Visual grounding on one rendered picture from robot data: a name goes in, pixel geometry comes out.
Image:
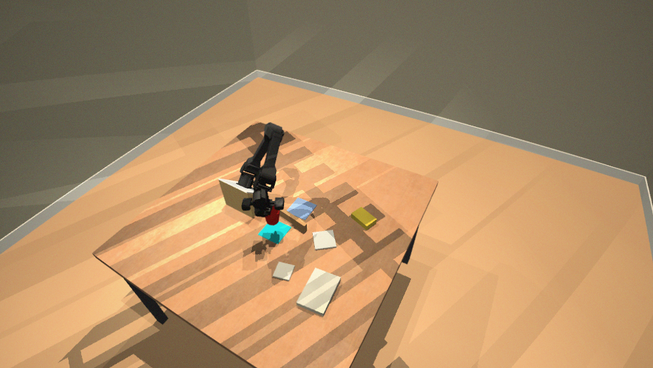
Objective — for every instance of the dark red cup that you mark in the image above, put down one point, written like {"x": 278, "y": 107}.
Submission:
{"x": 273, "y": 218}

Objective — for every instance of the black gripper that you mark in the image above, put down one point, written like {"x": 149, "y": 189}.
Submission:
{"x": 278, "y": 203}

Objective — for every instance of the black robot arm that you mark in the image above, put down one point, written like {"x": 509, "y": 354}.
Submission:
{"x": 266, "y": 174}

